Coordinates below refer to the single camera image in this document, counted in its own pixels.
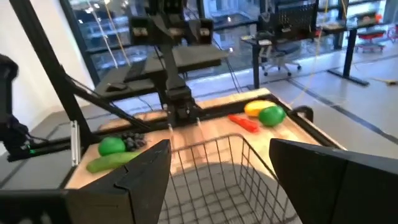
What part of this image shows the black mounted device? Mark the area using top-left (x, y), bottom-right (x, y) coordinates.
top-left (0, 53), bottom-right (72, 163)

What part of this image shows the round green fruit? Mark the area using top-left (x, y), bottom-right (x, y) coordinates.
top-left (258, 105), bottom-right (287, 128)

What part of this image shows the round grey mat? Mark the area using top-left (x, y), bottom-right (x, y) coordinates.
top-left (159, 161), bottom-right (300, 224)

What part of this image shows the green lime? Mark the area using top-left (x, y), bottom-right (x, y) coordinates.
top-left (98, 136), bottom-right (127, 157)

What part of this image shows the large glass window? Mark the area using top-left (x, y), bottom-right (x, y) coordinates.
top-left (60, 0), bottom-right (262, 86)

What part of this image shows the black computer mouse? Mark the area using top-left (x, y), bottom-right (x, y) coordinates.
top-left (105, 82), bottom-right (128, 93)

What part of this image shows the red cart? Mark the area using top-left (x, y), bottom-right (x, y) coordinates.
top-left (354, 29), bottom-right (388, 53)

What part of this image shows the orange cable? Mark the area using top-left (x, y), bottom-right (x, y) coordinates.
top-left (104, 0), bottom-right (131, 67)

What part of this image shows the yellow lemon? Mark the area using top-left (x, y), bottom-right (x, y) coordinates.
top-left (244, 100), bottom-right (278, 118)

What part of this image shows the black wire basket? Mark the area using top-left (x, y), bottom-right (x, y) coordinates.
top-left (158, 133), bottom-right (301, 224)

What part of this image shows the green cucumber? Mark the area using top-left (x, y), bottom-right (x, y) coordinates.
top-left (86, 151), bottom-right (142, 174)

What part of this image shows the black frame foot bracket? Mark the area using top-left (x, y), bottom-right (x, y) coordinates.
top-left (291, 105), bottom-right (314, 124)

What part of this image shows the thin white cable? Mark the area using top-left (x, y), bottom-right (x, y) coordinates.
top-left (86, 0), bottom-right (119, 68)

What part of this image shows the black keyboard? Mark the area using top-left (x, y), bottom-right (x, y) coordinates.
top-left (123, 60), bottom-right (147, 83)

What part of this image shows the yellow hanging cable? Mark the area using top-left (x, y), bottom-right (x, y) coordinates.
top-left (288, 0), bottom-right (348, 106)

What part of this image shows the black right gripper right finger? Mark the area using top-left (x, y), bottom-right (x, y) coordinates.
top-left (269, 138), bottom-right (398, 224)

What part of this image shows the black pegboard desk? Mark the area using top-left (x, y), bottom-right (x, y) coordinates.
top-left (241, 0), bottom-right (320, 90)

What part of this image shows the dark grey side desk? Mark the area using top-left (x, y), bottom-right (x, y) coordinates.
top-left (95, 45), bottom-right (229, 102)

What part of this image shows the red chili pepper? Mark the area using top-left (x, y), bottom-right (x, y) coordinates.
top-left (228, 114), bottom-right (261, 134)

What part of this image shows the black standing desk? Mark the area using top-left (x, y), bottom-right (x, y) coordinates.
top-left (320, 18), bottom-right (371, 87)

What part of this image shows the office chair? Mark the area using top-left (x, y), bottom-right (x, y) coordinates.
top-left (258, 39), bottom-right (302, 78)

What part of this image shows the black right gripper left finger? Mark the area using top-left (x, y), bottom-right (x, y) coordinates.
top-left (67, 139), bottom-right (173, 224)

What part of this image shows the dark purple grape bunch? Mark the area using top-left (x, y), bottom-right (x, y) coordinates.
top-left (121, 131), bottom-right (147, 152)

